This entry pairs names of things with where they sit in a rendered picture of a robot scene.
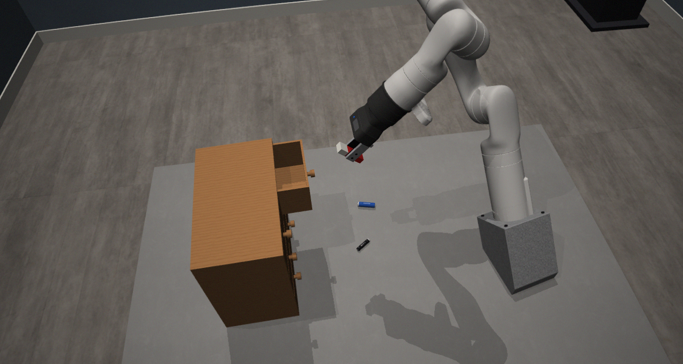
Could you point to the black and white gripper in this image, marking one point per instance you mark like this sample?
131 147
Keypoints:
386 106

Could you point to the red and white eraser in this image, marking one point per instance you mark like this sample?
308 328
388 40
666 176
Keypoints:
344 150

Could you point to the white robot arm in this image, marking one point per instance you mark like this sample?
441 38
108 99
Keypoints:
459 37

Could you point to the small brown wooden chest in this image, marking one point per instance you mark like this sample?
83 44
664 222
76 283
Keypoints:
236 247

